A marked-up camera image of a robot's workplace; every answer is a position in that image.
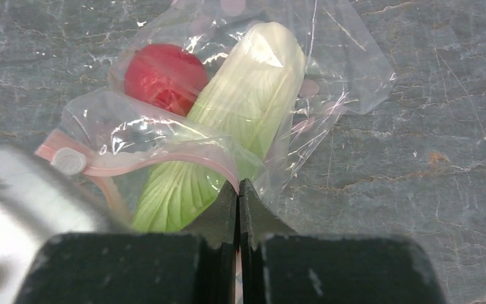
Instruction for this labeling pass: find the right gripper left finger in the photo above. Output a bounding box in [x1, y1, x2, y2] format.
[15, 183, 238, 303]

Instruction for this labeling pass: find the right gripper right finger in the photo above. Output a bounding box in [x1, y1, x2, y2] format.
[239, 179, 446, 303]

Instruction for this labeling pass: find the clear zip top bag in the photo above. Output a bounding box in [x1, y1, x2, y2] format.
[36, 1, 396, 232]

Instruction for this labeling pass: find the fake napa cabbage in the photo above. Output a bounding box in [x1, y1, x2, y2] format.
[132, 22, 306, 232]

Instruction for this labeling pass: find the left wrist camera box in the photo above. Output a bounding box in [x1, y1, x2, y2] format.
[0, 145, 129, 303]

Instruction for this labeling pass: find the fake red pepper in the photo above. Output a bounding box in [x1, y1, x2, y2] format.
[123, 44, 208, 117]

